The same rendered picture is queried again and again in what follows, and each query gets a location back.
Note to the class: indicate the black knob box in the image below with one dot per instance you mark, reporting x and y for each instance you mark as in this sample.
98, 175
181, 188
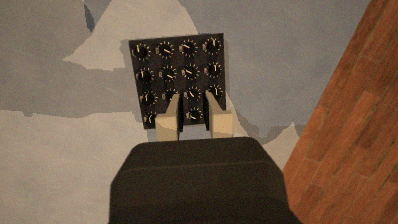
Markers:
178, 67

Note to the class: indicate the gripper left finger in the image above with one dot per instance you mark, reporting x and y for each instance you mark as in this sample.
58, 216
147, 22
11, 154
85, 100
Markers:
170, 124

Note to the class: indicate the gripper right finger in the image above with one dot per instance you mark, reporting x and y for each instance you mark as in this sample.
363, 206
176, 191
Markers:
218, 122

